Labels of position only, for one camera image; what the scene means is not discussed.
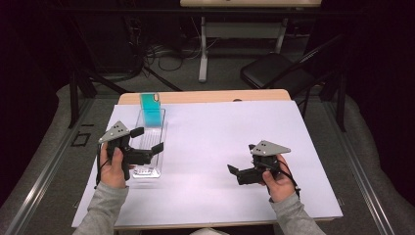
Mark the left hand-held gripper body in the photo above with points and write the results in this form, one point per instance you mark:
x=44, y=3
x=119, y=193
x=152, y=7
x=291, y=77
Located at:
x=115, y=133

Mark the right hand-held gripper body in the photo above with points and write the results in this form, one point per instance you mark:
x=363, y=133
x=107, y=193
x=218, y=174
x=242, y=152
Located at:
x=269, y=148

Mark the clear plastic packaging tray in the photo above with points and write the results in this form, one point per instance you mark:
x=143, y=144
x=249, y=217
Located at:
x=148, y=138

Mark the blue phone case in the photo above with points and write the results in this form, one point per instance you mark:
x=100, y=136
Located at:
x=151, y=111

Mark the person's right hand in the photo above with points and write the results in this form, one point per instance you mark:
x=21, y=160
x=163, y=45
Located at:
x=280, y=186

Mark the person's left hand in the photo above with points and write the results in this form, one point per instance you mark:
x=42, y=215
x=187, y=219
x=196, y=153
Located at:
x=112, y=173

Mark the short black tape strip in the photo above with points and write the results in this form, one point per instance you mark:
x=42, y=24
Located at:
x=87, y=125

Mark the white table sheet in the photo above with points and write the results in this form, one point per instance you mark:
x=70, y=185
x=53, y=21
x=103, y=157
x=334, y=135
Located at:
x=202, y=199

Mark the black metal stand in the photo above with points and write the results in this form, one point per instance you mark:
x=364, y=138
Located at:
x=341, y=104
x=74, y=98

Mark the black folding chair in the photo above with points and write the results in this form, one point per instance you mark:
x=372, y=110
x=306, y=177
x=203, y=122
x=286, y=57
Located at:
x=270, y=70

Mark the white-legged desk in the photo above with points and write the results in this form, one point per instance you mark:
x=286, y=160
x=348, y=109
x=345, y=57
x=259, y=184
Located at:
x=241, y=31

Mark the aluminium floor rail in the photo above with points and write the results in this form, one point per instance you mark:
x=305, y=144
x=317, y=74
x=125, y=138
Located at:
x=362, y=176
x=45, y=173

